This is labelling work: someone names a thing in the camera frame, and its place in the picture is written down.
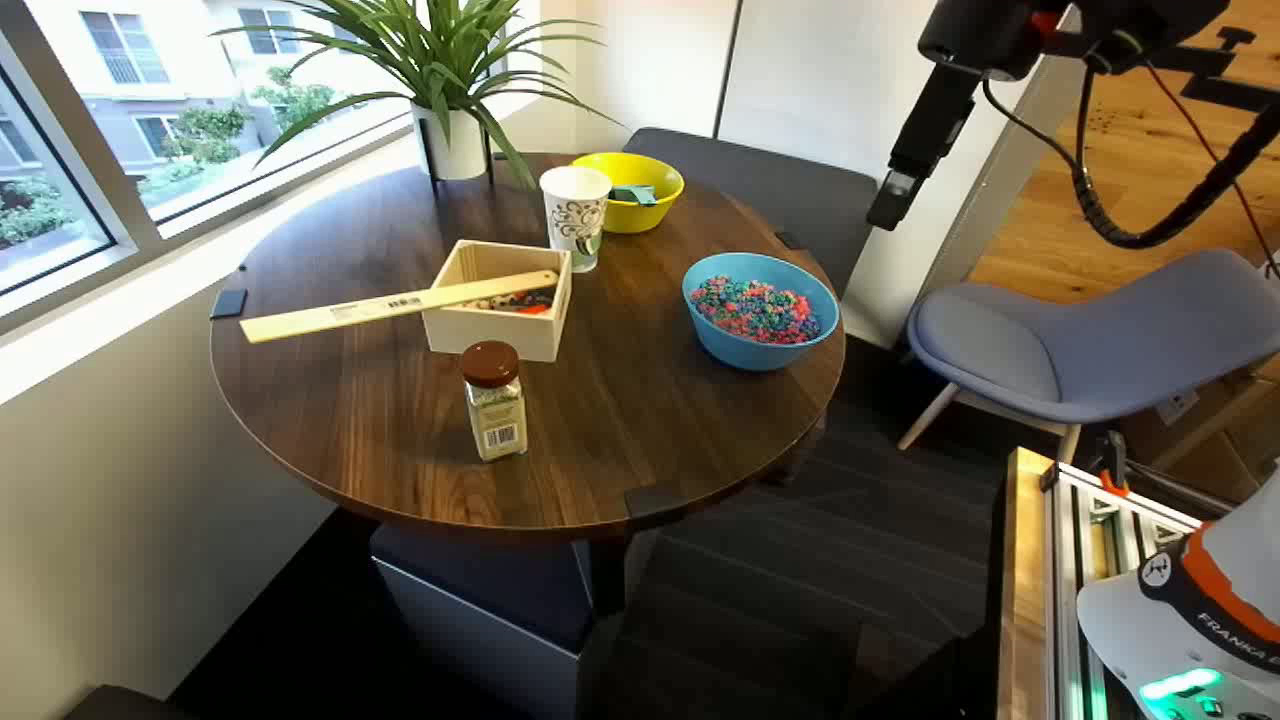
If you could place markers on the heap of colourful cereal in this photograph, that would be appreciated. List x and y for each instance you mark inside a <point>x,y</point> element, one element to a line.
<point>755,310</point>

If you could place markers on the blue-grey chair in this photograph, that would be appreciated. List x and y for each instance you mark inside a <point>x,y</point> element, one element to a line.
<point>1100,350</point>

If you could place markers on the spice jar with brown lid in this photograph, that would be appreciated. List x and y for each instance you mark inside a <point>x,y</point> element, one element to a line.
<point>495,415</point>

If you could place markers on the yellow bowl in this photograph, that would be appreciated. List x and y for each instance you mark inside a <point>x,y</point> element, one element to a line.
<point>640,218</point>

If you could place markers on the potted green plant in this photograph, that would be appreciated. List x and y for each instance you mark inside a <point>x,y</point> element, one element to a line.
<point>452,140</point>

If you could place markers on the cardboard box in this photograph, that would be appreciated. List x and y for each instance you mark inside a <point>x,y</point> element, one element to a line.
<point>1215,450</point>

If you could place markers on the window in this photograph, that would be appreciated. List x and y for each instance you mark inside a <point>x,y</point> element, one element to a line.
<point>200,90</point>

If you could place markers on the grey ottoman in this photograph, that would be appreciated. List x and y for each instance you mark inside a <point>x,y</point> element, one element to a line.
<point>480,600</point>

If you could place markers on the heap of small toys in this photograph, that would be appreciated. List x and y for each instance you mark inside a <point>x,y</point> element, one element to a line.
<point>522,300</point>

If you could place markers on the blue bowl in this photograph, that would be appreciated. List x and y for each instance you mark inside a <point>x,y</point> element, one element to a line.
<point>745,355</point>

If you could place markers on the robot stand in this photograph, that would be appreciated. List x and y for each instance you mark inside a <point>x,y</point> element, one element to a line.
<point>1065,560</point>

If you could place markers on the teal block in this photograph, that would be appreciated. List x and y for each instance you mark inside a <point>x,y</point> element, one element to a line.
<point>634,194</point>

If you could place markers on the flat wooden stick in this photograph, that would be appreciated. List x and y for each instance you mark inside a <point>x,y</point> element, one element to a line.
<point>340,314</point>

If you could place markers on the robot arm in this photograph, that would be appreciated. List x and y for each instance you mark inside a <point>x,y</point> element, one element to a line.
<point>1130,620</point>

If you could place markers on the orange clamp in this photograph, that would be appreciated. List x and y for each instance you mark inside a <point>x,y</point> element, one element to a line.
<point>1113,465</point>

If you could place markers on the patterned paper cup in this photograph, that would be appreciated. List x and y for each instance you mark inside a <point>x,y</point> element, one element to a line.
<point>576,225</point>

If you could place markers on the wooden box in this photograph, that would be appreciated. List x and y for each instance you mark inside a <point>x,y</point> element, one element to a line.
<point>490,335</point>

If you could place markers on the dark grey bench seat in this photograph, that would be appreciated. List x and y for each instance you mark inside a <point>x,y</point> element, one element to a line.
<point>780,190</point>

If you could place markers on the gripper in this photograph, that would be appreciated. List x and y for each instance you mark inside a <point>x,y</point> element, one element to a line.
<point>985,35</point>

